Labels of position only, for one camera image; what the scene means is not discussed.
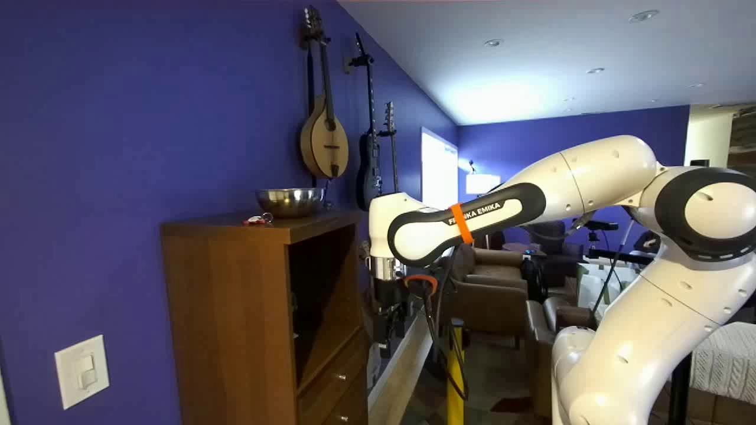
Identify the shiny metal bowl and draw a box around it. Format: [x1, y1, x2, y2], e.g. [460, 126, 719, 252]
[254, 187, 325, 222]

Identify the orange band on arm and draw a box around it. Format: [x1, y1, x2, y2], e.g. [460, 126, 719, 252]
[449, 200, 476, 247]

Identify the brown wooden shelf cabinet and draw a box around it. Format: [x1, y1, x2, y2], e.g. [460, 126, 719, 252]
[161, 207, 373, 425]

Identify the silver grey electric guitar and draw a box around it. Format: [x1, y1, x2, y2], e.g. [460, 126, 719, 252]
[346, 32, 384, 213]

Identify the slim dark hanging guitar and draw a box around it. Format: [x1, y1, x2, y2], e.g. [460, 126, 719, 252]
[378, 100, 402, 196]

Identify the tan round mandolin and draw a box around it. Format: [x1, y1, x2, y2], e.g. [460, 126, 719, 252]
[298, 4, 353, 182]

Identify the brown armchair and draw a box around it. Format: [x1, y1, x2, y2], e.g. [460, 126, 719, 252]
[447, 244, 532, 342]

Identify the long white board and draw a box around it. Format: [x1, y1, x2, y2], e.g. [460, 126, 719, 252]
[365, 311, 437, 425]

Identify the yellow pole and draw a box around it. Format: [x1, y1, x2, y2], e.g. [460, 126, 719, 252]
[444, 317, 469, 425]

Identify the white bed cover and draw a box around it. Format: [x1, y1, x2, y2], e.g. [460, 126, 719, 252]
[686, 319, 756, 409]

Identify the large white wall switch plate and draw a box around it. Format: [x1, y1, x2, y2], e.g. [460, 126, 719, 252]
[51, 333, 112, 412]

